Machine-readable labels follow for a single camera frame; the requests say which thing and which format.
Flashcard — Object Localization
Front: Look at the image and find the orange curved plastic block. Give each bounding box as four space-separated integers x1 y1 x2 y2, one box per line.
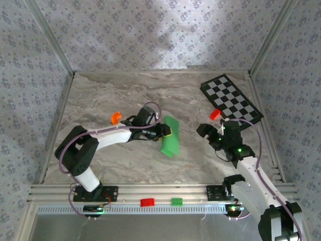
111 111 122 126

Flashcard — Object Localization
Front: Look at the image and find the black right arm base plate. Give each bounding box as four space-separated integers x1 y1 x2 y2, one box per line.
206 185 239 201

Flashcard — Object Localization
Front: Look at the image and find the long aluminium mounting rail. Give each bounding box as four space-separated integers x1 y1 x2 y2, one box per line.
27 183 299 204

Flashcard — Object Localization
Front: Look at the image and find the black and grey chessboard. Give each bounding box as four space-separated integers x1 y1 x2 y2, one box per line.
200 74 264 131

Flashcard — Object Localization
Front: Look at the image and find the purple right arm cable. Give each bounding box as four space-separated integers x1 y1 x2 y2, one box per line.
224 118 305 241

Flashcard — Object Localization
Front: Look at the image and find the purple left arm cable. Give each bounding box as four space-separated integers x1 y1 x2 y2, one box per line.
58 101 163 221

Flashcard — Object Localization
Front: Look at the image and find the grey slotted cable duct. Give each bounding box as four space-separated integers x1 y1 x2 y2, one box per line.
37 203 228 214

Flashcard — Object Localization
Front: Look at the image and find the aluminium frame post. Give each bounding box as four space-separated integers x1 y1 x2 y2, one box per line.
248 0 300 76
25 0 76 76

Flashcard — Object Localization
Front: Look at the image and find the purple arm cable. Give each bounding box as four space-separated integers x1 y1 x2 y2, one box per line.
224 118 305 241
58 101 163 221

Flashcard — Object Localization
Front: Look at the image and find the aluminium table side rail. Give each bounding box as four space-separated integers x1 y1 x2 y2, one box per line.
39 71 76 185
248 72 286 183

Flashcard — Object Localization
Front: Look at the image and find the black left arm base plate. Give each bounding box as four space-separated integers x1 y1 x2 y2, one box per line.
72 185 119 203

